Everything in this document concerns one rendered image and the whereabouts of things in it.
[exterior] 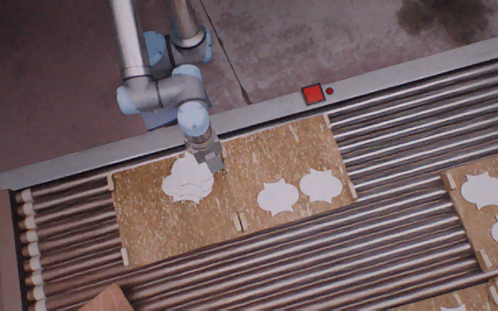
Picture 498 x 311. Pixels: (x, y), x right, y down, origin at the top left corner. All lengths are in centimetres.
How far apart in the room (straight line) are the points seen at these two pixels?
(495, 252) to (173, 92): 116
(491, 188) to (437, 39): 155
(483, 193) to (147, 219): 115
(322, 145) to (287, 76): 122
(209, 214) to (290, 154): 36
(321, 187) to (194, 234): 47
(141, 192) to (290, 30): 170
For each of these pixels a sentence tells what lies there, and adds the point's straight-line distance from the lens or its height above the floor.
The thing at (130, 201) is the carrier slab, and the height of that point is 94.
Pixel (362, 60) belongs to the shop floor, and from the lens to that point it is 293.
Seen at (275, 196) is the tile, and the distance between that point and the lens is 158.
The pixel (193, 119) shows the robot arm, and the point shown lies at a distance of 111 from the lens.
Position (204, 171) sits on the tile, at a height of 100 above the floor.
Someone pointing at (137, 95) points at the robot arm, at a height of 146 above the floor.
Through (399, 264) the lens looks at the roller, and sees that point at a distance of 164.
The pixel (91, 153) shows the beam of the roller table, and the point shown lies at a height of 92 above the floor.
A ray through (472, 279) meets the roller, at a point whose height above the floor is 92.
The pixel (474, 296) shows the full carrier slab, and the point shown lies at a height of 94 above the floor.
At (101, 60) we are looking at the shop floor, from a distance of 306.
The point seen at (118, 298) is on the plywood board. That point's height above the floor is 104.
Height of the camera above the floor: 249
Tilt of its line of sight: 72 degrees down
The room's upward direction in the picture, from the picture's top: 7 degrees counter-clockwise
